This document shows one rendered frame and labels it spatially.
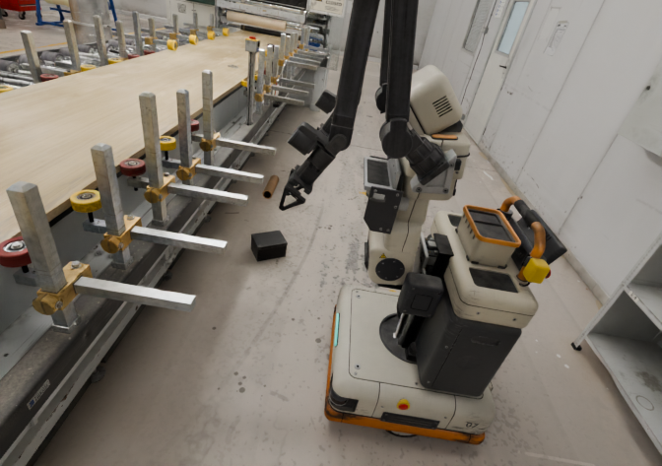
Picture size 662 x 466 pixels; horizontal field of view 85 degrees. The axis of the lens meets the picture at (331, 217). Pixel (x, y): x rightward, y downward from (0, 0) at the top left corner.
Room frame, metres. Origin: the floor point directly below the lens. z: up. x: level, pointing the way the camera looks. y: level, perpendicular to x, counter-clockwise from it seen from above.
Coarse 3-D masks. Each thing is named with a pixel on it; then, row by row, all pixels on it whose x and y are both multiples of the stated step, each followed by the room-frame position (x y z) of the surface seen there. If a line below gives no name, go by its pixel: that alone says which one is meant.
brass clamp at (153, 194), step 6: (168, 180) 1.12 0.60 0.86; (174, 180) 1.16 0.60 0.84; (150, 186) 1.05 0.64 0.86; (162, 186) 1.07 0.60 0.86; (144, 192) 1.04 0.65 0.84; (150, 192) 1.03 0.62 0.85; (156, 192) 1.03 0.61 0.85; (162, 192) 1.06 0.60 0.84; (150, 198) 1.03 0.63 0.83; (156, 198) 1.03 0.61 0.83; (162, 198) 1.05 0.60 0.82
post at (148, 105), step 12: (144, 96) 1.06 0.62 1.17; (144, 108) 1.06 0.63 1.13; (156, 108) 1.09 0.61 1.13; (144, 120) 1.06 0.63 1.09; (156, 120) 1.08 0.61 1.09; (144, 132) 1.06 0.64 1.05; (156, 132) 1.07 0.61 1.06; (156, 144) 1.06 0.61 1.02; (156, 156) 1.06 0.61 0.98; (156, 168) 1.06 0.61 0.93; (156, 180) 1.06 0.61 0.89; (156, 204) 1.06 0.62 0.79; (156, 216) 1.06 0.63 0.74
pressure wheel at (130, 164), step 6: (120, 162) 1.10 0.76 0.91; (126, 162) 1.11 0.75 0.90; (132, 162) 1.11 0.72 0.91; (138, 162) 1.13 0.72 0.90; (144, 162) 1.13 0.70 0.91; (120, 168) 1.08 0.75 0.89; (126, 168) 1.07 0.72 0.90; (132, 168) 1.08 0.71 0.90; (138, 168) 1.09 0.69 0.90; (144, 168) 1.11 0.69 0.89; (126, 174) 1.07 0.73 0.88; (132, 174) 1.07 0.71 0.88; (138, 174) 1.09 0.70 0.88
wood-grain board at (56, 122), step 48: (192, 48) 3.42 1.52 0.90; (240, 48) 3.90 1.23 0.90; (0, 96) 1.50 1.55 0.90; (48, 96) 1.61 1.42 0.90; (96, 96) 1.73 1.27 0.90; (192, 96) 2.03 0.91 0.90; (0, 144) 1.07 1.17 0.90; (48, 144) 1.14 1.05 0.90; (144, 144) 1.29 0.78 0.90; (0, 192) 0.81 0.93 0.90; (48, 192) 0.85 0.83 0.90; (0, 240) 0.62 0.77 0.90
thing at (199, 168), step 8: (168, 160) 1.36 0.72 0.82; (176, 160) 1.37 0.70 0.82; (176, 168) 1.35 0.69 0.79; (200, 168) 1.35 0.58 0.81; (208, 168) 1.35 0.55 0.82; (216, 168) 1.36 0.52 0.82; (224, 168) 1.37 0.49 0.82; (224, 176) 1.35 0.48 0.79; (232, 176) 1.35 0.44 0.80; (240, 176) 1.35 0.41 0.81; (248, 176) 1.35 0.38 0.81; (256, 176) 1.36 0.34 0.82
